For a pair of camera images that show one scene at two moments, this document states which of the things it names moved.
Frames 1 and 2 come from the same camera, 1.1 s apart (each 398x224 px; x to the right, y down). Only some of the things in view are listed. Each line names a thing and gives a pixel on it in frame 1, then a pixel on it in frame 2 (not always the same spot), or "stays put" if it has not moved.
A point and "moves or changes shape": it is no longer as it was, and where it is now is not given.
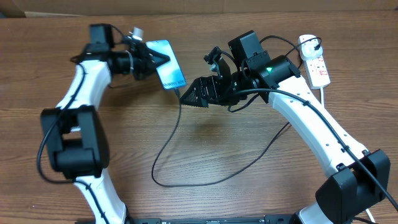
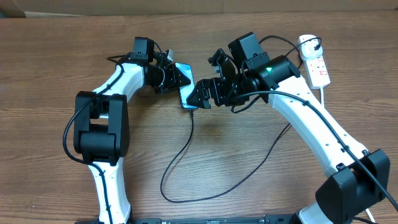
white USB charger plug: [310, 46] stays put
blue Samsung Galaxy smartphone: [170, 73] moves or changes shape
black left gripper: [143, 63] -> [173, 81]
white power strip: [317, 73] stays put
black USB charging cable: [214, 179] -> [260, 165]
